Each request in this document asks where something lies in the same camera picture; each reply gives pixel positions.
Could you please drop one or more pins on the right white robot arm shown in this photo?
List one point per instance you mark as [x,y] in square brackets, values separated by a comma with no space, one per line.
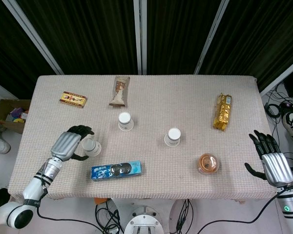
[291,202]

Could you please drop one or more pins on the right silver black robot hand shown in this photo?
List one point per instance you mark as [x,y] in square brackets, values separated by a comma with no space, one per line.
[277,168]

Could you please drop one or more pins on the metal robot base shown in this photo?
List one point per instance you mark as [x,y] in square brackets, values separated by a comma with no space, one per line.
[144,219]

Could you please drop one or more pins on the blue cookie box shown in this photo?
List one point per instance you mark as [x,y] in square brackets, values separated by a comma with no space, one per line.
[105,171]

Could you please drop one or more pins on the small orange object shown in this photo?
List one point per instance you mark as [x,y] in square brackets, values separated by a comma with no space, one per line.
[100,200]

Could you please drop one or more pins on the dark curtain panel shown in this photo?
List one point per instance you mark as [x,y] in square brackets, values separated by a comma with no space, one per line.
[180,36]
[88,36]
[258,36]
[5,48]

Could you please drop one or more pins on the white shoe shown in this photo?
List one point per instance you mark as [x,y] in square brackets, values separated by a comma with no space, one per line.
[0,146]

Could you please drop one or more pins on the clear round cookie tub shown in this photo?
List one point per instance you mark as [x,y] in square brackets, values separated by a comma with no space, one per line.
[208,163]

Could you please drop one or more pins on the brown snack packet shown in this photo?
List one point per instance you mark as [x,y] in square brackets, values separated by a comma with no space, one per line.
[119,92]

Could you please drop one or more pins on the yellow red small box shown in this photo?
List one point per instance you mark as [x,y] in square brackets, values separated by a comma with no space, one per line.
[73,99]

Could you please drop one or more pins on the beige waffle tablecloth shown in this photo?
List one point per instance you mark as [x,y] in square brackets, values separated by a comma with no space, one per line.
[161,109]

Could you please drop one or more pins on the white paper cup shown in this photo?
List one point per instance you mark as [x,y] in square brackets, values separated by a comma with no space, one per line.
[125,118]
[173,134]
[94,147]

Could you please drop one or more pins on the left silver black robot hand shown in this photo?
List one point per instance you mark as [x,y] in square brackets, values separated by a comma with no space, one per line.
[64,145]

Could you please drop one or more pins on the white black sneaker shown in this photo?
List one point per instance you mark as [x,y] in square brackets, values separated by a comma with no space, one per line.
[291,122]

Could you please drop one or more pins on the brown cardboard box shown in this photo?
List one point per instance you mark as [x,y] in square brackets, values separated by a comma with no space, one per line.
[2,109]

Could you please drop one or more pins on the gold foil biscuit packet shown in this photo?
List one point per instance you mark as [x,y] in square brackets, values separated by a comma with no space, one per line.
[222,114]

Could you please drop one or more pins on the aluminium frame post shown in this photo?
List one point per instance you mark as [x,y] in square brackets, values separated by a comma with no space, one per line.
[280,76]
[36,36]
[211,36]
[0,89]
[138,36]

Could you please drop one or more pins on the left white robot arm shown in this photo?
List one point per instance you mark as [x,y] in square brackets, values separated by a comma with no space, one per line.
[35,186]

